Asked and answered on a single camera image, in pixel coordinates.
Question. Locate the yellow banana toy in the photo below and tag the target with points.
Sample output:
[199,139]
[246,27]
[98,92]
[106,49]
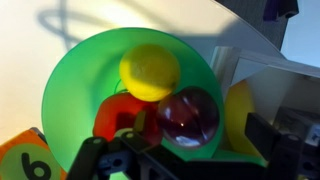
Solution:
[238,103]

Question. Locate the wooden tray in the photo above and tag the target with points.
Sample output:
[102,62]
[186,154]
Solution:
[285,93]

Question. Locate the green plastic bowl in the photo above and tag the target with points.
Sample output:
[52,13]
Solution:
[89,73]

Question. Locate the yellow lemon toy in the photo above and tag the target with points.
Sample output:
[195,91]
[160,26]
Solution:
[149,72]

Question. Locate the purple plum plush toy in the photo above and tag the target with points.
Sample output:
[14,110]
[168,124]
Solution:
[189,118]

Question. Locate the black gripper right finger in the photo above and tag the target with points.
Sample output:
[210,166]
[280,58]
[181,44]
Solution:
[288,156]

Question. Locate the red apple toy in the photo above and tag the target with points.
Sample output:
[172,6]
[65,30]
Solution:
[119,111]

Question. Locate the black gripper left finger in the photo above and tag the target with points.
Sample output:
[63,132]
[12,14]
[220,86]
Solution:
[98,159]

